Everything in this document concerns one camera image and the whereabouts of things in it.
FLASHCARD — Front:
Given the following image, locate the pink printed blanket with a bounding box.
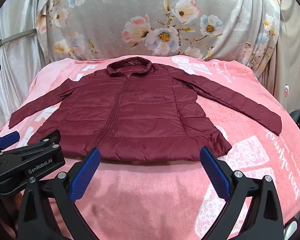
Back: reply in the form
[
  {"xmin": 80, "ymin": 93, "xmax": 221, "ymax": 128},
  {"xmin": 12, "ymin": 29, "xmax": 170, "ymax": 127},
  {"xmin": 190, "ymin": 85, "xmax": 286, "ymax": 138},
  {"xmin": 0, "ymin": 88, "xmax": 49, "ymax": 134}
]
[{"xmin": 0, "ymin": 54, "xmax": 300, "ymax": 240}]

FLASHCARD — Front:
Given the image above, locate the white satin curtain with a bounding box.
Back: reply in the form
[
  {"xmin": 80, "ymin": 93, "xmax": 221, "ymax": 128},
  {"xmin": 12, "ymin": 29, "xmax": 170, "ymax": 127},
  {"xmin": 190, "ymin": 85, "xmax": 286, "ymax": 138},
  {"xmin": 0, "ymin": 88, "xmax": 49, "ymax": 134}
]
[{"xmin": 0, "ymin": 0, "xmax": 54, "ymax": 133}]

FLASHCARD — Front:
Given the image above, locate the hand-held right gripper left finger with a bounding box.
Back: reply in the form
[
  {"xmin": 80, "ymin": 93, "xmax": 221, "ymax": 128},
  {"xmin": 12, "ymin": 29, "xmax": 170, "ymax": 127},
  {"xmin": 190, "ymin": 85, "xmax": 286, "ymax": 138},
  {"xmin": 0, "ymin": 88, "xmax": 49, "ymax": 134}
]
[{"xmin": 16, "ymin": 148, "xmax": 101, "ymax": 240}]

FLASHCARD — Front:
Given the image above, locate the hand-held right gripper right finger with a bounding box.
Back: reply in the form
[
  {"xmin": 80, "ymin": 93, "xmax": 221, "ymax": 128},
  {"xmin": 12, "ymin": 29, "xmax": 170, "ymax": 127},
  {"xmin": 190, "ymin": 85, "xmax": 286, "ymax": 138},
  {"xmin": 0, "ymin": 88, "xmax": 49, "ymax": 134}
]
[{"xmin": 200, "ymin": 147, "xmax": 285, "ymax": 240}]

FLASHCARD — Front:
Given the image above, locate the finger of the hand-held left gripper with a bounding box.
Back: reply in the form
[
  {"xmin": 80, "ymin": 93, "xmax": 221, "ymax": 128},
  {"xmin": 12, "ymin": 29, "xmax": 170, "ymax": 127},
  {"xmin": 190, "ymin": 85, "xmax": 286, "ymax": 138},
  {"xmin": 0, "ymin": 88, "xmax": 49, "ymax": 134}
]
[
  {"xmin": 26, "ymin": 129, "xmax": 62, "ymax": 153},
  {"xmin": 0, "ymin": 131, "xmax": 21, "ymax": 153}
]

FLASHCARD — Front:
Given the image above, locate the maroon puffer jacket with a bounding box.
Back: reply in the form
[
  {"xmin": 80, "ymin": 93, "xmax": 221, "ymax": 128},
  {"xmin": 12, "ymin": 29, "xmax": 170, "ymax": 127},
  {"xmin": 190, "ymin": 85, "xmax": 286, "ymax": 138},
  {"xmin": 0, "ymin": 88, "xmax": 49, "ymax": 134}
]
[{"xmin": 9, "ymin": 57, "xmax": 282, "ymax": 162}]

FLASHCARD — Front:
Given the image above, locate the grey floral sheet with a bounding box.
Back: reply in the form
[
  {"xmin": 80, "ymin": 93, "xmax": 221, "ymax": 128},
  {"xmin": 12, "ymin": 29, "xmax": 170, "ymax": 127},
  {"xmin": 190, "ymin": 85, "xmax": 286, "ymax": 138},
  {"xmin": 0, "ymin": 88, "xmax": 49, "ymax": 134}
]
[{"xmin": 36, "ymin": 0, "xmax": 281, "ymax": 62}]

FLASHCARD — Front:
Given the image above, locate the beige curtain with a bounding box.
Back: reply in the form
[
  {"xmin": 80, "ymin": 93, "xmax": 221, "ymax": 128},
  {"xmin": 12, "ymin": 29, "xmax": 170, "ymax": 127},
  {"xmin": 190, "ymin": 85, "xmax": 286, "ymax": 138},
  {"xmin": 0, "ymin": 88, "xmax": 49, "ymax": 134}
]
[{"xmin": 252, "ymin": 5, "xmax": 300, "ymax": 113}]

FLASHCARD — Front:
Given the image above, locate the white cable with switch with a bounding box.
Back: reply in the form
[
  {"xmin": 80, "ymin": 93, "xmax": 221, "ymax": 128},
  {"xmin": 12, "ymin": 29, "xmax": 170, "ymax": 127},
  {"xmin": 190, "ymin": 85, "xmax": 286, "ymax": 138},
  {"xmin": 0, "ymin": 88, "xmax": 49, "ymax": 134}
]
[{"xmin": 272, "ymin": 0, "xmax": 290, "ymax": 113}]

